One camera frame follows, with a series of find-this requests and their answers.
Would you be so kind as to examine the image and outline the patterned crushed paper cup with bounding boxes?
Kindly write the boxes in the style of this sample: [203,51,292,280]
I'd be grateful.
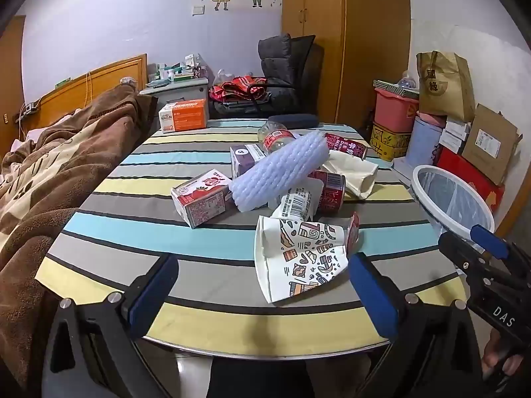
[254,215,354,304]

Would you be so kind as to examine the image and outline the pink plastic bin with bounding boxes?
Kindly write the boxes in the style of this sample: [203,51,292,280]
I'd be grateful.
[373,87,420,133]

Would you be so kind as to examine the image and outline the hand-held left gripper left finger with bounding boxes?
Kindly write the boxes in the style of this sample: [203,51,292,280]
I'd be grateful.
[41,253,180,398]

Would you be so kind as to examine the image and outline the small white boxes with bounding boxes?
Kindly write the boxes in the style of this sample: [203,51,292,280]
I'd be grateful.
[439,118,471,154]

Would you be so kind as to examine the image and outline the yellow patterned box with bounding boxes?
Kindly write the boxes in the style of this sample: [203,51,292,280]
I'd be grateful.
[369,122,412,162]

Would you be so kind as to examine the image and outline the wooden door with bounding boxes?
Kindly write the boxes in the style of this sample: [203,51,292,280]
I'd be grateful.
[0,14,26,146]

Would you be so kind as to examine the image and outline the striped flat box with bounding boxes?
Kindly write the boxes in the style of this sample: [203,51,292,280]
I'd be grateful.
[373,79,421,99]

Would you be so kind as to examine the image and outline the white rimmed trash bin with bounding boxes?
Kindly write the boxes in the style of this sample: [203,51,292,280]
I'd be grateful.
[412,165,495,242]

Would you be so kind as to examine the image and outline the orange and white box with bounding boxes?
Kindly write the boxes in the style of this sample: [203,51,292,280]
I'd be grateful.
[158,99,208,134]

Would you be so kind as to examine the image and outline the white foam wrap roll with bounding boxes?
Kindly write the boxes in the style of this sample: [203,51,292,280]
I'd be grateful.
[229,130,330,212]

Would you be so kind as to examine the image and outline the person's right hand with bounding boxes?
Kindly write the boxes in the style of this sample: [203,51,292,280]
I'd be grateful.
[481,327,525,384]

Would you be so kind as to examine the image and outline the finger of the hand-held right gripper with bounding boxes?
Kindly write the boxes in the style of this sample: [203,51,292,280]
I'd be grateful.
[470,224,531,276]
[439,231,496,285]

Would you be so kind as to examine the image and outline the brown cardboard box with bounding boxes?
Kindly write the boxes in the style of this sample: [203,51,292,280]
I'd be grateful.
[461,103,522,186]

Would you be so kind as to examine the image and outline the purple milk carton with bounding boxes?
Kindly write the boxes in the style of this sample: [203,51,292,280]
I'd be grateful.
[230,144,267,180]

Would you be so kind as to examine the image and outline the clear red label plastic bottle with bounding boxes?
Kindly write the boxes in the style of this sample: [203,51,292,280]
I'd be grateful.
[257,119,308,154]

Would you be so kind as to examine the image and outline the striped tablecloth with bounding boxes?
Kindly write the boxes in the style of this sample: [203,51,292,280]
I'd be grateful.
[35,118,467,359]

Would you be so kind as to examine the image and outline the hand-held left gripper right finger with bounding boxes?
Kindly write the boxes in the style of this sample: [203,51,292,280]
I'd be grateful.
[347,252,490,398]

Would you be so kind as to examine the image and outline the red and white milk carton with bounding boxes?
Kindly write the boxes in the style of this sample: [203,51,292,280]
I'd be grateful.
[171,169,232,229]

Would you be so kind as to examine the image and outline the dark blue glasses case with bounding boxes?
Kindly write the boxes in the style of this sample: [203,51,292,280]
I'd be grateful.
[269,113,319,130]

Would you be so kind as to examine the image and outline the wooden headboard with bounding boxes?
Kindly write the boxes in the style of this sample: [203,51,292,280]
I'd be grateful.
[14,53,149,133]

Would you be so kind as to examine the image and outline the grey nightstand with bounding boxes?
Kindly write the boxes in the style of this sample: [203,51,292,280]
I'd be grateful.
[139,77,209,122]

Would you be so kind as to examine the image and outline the wooden wardrobe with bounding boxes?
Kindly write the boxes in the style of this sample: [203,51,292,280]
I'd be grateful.
[281,0,411,131]

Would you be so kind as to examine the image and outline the red drink can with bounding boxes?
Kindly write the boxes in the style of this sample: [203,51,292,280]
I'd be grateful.
[324,133,370,161]
[309,169,346,213]

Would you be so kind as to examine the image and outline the red gift box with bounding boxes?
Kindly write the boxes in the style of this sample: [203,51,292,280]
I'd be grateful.
[435,147,506,216]

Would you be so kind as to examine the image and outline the pile of medicine boxes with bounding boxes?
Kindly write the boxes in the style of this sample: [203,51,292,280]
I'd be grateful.
[147,53,207,84]

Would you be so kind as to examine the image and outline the brown paper bag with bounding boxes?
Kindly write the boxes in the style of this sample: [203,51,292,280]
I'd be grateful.
[416,51,476,123]

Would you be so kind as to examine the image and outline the dark grey chair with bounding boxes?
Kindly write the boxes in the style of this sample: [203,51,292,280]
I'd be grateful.
[209,33,325,119]

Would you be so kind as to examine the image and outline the white yogurt cup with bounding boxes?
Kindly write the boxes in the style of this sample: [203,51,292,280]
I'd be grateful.
[269,179,325,220]

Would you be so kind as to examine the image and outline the brown blanket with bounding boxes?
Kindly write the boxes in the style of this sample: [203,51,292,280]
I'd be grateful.
[0,87,158,382]

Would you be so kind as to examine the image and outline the beige crumpled paper bag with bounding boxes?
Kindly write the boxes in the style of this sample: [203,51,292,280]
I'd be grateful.
[321,150,379,200]

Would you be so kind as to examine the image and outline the red patterned bag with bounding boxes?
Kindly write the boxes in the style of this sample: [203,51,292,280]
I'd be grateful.
[208,75,272,102]

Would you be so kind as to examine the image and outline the light blue box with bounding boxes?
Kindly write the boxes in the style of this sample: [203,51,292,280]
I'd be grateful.
[404,115,446,170]

